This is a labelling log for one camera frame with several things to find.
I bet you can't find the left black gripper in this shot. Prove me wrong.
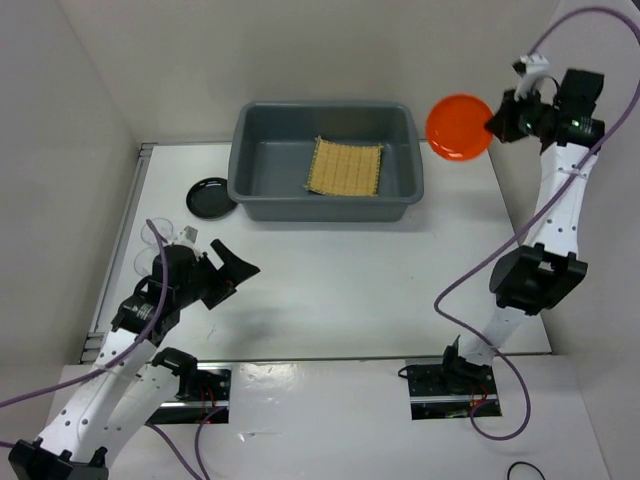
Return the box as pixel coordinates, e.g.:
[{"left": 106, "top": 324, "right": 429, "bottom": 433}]
[{"left": 176, "top": 238, "right": 260, "bottom": 308}]

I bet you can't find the orange plastic plate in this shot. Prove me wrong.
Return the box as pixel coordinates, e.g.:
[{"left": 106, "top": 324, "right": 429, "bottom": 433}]
[{"left": 425, "top": 93, "right": 493, "bottom": 162}]

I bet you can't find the black round plate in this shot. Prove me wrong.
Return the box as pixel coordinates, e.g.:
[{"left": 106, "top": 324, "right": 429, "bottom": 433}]
[{"left": 186, "top": 177, "right": 237, "bottom": 220}]

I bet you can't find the woven bamboo mat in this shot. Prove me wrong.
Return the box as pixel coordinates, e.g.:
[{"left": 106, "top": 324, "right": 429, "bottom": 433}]
[{"left": 304, "top": 136, "right": 384, "bottom": 197}]

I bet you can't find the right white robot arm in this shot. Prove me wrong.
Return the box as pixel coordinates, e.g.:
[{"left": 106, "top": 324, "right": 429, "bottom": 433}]
[{"left": 438, "top": 69, "right": 605, "bottom": 393}]

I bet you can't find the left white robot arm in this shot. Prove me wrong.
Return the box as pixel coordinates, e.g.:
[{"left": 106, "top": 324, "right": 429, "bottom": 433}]
[{"left": 8, "top": 240, "right": 260, "bottom": 479}]

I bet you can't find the grey plastic bin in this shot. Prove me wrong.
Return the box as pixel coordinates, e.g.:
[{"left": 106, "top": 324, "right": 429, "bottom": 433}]
[{"left": 228, "top": 100, "right": 424, "bottom": 222}]

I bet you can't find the clear glass cup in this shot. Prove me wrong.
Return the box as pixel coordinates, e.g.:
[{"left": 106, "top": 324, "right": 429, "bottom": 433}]
[
  {"left": 140, "top": 217, "right": 175, "bottom": 246},
  {"left": 134, "top": 247, "right": 158, "bottom": 277}
]

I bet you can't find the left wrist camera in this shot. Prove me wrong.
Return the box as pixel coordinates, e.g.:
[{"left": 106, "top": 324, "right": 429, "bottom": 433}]
[{"left": 175, "top": 226, "right": 198, "bottom": 248}]

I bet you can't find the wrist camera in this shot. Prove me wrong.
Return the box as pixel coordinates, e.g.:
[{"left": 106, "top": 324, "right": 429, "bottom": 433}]
[
  {"left": 175, "top": 226, "right": 198, "bottom": 248},
  {"left": 512, "top": 52, "right": 549, "bottom": 101}
]

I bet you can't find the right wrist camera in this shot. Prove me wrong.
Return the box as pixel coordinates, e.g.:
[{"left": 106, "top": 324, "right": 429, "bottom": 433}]
[{"left": 512, "top": 52, "right": 549, "bottom": 101}]

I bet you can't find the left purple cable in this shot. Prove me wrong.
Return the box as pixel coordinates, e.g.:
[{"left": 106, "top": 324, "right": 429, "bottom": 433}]
[{"left": 0, "top": 218, "right": 211, "bottom": 480}]

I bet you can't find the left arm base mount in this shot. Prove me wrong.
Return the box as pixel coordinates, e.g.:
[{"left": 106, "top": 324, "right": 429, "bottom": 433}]
[{"left": 148, "top": 363, "right": 232, "bottom": 425}]

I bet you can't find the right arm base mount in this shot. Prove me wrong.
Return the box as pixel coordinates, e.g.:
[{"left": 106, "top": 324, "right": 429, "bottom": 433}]
[{"left": 397, "top": 339, "right": 502, "bottom": 421}]

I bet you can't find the black cable loop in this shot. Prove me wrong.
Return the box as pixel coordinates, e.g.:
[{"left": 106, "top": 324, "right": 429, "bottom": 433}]
[{"left": 507, "top": 462, "right": 546, "bottom": 480}]

